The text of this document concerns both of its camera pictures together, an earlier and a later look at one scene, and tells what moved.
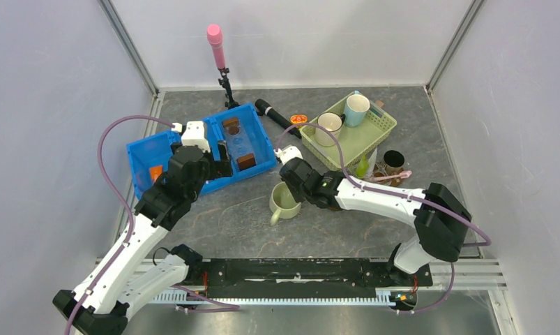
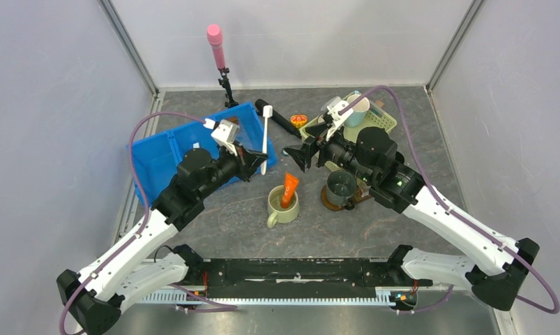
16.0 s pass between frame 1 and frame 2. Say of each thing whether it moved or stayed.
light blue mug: stayed
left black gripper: moved
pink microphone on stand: stayed
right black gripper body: moved
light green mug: stayed
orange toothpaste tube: moved
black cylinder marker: stayed
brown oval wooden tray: moved
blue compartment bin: stayed
